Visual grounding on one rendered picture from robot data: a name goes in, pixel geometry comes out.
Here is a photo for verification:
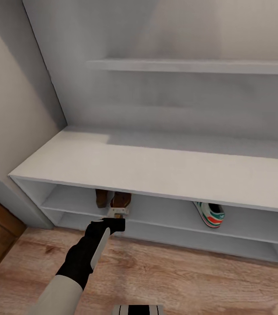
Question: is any gym shoe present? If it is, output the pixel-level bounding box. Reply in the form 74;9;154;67
193;201;225;229

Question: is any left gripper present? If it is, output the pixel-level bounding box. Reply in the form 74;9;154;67
103;218;125;233

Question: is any sandal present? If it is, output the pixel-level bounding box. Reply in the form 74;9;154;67
95;189;108;208
110;191;131;218

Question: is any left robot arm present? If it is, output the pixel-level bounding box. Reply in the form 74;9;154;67
26;207;129;315

